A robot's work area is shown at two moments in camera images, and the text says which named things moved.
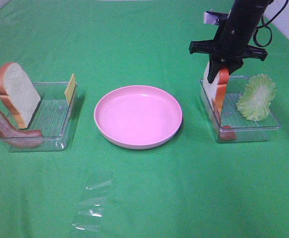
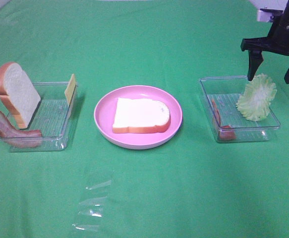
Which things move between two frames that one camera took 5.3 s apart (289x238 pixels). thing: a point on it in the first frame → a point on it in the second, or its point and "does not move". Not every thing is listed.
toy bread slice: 216,89 → 141,115
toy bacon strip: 24,139 does not move
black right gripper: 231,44 → 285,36
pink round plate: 138,117 does not move
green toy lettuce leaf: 260,90 does not move
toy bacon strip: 227,133 does not move
